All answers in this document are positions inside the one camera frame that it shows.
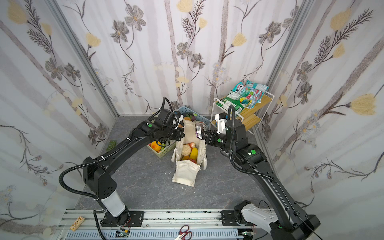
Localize wooden tag block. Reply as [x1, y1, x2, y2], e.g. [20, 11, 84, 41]
[70, 216, 85, 232]

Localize teal snack packet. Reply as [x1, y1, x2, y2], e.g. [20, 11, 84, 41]
[234, 80, 269, 109]

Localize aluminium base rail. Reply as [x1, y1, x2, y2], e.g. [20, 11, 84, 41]
[53, 209, 272, 240]

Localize orange toy fruit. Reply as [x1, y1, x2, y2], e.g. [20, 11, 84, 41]
[151, 141, 163, 152]

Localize dark purple snack bar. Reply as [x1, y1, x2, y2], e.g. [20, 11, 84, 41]
[195, 124, 204, 140]

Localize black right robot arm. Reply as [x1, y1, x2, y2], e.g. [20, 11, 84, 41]
[202, 106, 321, 240]

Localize floral canvas tote bag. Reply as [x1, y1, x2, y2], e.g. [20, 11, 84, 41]
[172, 119, 208, 187]

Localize blue plastic vegetable basket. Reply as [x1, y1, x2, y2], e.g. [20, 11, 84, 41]
[178, 106, 210, 126]

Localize small green toy on floor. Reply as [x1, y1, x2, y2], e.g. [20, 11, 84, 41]
[106, 140, 117, 152]

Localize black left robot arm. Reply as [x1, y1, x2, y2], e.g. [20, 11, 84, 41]
[59, 97, 185, 227]

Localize red handled scissors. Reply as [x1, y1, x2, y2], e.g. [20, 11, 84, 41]
[175, 225, 193, 240]

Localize white wire wooden shelf rack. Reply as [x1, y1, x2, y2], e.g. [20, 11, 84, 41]
[210, 92, 275, 135]

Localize green snack packet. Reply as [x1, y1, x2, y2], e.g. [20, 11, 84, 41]
[215, 91, 251, 115]

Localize beige toy garlic bulb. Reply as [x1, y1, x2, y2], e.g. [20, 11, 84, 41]
[182, 144, 192, 156]

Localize green plastic fruit basket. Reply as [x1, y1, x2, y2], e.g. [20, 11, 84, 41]
[147, 141, 176, 159]

